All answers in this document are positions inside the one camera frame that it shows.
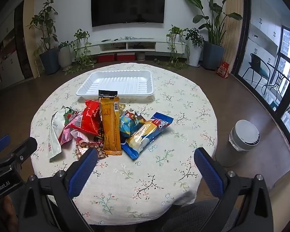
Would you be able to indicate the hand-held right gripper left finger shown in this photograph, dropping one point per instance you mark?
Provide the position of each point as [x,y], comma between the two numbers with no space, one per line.
[83,171]

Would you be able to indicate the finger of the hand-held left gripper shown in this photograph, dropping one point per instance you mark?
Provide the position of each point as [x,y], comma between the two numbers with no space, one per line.
[0,142]
[24,147]

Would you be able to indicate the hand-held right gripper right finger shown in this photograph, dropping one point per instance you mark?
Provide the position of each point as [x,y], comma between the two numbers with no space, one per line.
[209,174]

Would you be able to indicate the shiny brown candy wrapper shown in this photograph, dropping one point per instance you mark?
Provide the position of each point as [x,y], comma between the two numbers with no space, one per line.
[82,147]

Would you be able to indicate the white green snack pouch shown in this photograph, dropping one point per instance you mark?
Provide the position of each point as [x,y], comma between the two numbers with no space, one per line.
[55,135]

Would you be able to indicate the light pink wrapper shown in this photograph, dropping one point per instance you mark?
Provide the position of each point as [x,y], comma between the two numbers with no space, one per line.
[79,134]

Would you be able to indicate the pink snack packet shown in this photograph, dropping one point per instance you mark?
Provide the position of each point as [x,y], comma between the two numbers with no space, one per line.
[67,133]

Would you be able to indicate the long orange snack packet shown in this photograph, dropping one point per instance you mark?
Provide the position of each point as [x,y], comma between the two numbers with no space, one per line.
[110,125]

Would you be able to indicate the red snack packet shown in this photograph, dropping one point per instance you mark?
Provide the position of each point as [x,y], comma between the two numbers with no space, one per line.
[90,118]

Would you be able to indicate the blue chip packet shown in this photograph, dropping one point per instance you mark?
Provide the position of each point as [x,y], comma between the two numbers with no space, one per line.
[127,125]

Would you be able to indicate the blue yellow cake packet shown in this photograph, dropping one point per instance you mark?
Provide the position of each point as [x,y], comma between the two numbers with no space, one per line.
[145,135]

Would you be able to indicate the black snack packet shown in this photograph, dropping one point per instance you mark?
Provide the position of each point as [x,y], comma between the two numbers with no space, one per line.
[107,93]

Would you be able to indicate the white foam tray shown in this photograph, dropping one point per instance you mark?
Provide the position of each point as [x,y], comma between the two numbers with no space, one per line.
[116,82]

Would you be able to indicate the white trash bin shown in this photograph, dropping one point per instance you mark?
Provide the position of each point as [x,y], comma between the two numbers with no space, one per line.
[244,135]

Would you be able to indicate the floral tablecloth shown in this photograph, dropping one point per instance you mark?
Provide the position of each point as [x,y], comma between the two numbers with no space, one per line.
[147,174]

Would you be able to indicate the white storage cabinet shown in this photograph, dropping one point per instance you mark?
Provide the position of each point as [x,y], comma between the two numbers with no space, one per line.
[7,62]

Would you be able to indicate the tall plant in blue pot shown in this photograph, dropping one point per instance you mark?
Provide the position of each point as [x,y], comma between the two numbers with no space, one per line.
[49,60]

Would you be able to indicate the plant in grey ribbed pot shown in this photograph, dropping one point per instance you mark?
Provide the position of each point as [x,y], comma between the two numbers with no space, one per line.
[64,58]

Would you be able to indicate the red paper bag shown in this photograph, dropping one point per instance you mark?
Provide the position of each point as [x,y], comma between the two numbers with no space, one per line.
[223,70]

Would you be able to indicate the red storage box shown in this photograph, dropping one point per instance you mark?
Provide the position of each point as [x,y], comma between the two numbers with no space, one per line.
[105,58]
[125,57]

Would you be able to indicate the large-leaf plant in grey-blue pot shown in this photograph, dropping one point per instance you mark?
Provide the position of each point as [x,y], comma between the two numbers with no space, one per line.
[214,55]

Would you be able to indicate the plant in white pot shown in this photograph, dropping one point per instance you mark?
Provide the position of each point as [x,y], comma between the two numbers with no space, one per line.
[194,55]

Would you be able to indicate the black metal table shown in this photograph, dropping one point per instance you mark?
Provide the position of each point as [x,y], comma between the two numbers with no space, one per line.
[279,77]

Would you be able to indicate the black metal chair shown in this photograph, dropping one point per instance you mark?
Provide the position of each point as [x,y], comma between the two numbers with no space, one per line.
[256,64]

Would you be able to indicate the trailing pothos plant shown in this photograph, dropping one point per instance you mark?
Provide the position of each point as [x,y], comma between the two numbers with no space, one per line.
[81,36]
[175,31]

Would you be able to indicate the small round white pot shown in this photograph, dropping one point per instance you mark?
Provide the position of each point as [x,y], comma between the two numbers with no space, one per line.
[141,56]

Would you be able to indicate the white television cabinet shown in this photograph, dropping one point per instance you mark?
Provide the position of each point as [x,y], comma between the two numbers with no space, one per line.
[130,46]

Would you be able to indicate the light blue cloth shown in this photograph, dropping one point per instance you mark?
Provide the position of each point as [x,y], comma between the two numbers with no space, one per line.
[128,38]

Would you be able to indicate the beige curtain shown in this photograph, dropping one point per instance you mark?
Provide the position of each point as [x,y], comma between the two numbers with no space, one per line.
[232,29]

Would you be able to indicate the white balcony cabinets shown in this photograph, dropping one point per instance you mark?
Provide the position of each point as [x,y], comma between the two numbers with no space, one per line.
[263,21]

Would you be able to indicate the black sliding door frame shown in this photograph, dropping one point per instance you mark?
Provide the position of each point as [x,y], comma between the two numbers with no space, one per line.
[244,29]

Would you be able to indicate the wall television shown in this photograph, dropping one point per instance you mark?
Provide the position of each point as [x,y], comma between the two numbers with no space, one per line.
[128,7]

